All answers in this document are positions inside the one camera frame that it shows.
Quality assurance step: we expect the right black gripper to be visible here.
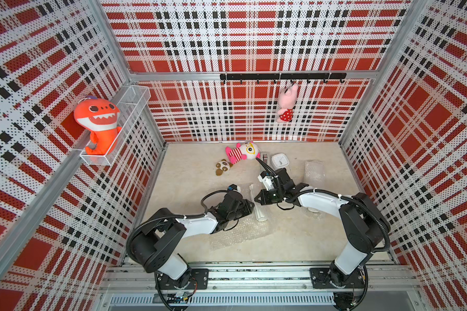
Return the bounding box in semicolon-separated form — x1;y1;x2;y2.
253;187;284;205

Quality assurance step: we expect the small white ribbed vase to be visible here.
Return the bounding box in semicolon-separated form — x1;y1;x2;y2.
249;184;268;222

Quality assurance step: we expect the bubble wrap sheet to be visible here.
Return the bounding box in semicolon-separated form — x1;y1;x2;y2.
303;161;326;220
209;206;276;251

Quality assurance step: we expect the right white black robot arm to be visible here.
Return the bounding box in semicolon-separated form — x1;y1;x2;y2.
254;168;390;288

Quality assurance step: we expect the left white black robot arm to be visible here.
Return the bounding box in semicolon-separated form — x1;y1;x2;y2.
126;186;255;288

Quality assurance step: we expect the white square clock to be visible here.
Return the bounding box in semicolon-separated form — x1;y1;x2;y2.
271;153;290;170

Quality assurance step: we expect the grey tape dispenser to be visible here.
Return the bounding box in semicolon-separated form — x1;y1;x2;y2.
260;152;269;161

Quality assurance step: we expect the brown white dog plush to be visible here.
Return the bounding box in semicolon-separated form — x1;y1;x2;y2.
215;159;233;176

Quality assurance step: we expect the pink striped owl plush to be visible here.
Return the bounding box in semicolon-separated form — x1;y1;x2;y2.
225;142;261;165

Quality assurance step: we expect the pink pig plush toy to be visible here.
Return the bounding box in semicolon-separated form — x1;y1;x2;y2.
276;83;299;123

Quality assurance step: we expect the orange shark plush toy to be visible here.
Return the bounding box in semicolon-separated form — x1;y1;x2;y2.
73;96;122;156

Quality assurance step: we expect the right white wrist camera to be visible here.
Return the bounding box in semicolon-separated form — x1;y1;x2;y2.
258;172;275;191

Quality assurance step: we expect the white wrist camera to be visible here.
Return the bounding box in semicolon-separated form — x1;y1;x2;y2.
227;184;241;193
258;172;275;191

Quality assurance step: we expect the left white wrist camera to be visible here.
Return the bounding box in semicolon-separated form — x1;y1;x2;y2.
227;184;241;193

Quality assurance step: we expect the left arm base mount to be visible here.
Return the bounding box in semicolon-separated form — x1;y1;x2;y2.
156;268;210;290

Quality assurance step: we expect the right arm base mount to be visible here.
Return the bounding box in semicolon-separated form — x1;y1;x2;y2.
310;268;365;290

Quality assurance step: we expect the aluminium front rail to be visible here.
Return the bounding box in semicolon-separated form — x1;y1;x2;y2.
101;260;420;293

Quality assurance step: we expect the black wall hook rail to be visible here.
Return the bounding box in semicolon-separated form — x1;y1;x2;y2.
219;72;348;82

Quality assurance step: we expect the clear acrylic wall shelf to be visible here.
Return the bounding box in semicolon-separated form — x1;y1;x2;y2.
74;85;154;167

